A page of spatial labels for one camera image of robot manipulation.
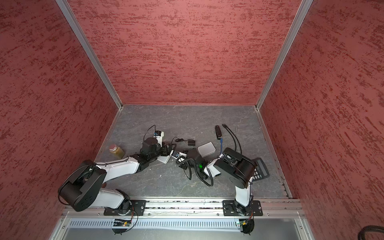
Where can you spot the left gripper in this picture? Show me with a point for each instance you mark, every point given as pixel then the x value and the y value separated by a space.
pixel 164 147

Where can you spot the white switch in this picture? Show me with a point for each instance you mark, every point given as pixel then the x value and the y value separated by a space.
pixel 165 157

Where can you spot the black power adapter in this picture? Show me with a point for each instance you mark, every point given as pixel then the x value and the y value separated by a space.
pixel 190 142

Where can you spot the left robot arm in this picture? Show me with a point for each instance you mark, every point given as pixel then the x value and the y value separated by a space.
pixel 84 187

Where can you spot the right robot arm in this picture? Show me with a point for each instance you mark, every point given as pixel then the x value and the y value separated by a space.
pixel 238 169

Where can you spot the spice jar with brown contents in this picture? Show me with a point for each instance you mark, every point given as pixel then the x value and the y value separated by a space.
pixel 117 151

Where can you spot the black stapler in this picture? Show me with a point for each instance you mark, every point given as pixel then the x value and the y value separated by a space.
pixel 218 132

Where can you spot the black calculator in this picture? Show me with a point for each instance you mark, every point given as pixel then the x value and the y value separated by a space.
pixel 261 171

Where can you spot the white switch near right arm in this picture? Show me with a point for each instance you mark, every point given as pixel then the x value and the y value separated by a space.
pixel 206 149

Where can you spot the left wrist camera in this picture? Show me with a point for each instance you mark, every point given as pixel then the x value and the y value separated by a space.
pixel 158 135

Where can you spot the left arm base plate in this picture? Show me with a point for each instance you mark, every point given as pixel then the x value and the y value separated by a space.
pixel 127 208

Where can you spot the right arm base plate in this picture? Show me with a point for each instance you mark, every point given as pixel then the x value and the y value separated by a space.
pixel 232 208

